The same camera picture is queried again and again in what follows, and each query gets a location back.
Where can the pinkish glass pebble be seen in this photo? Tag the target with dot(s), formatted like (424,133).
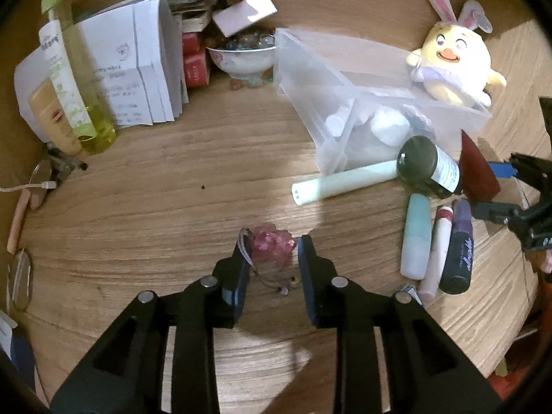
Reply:
(236,85)

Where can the white bowl of marbles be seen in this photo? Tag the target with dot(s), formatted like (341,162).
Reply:
(241,62)

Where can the red paper packet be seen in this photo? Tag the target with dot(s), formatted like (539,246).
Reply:
(476,177)

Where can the pale green tube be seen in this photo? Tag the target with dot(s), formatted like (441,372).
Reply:
(345,181)

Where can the dark blue box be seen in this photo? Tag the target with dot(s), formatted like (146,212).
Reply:
(19,353)

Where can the green glass pebble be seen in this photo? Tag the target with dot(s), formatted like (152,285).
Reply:
(254,81)

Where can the dark green glass bottle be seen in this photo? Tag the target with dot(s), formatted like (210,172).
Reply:
(418,159)

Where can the small blue box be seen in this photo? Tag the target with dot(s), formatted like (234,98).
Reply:
(412,290)

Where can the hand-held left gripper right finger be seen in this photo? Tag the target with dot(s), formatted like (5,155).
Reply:
(307,284)

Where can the yellow chick plush toy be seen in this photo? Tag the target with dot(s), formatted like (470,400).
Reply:
(457,64)

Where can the pink bead charm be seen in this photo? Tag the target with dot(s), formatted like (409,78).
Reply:
(271,243)

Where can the teal capped small tube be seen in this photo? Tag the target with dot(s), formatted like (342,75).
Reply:
(416,237)

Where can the pink stick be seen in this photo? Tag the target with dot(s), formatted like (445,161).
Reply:
(17,224)

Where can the yellow-green spray bottle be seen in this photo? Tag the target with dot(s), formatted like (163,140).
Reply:
(64,73)

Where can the folded white paper leaflets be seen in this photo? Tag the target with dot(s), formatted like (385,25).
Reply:
(138,60)

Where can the clear plastic bin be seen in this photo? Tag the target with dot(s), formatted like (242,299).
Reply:
(327,82)

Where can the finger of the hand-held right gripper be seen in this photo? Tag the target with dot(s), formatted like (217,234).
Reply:
(502,169)
(496,213)

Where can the white pink small box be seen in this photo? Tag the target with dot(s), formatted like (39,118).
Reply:
(246,13)

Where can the white tube red cap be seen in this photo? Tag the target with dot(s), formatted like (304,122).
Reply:
(437,254)

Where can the purple black cosmetic tube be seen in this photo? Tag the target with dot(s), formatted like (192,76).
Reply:
(459,258)

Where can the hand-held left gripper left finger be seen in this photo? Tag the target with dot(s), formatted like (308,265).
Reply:
(235,293)

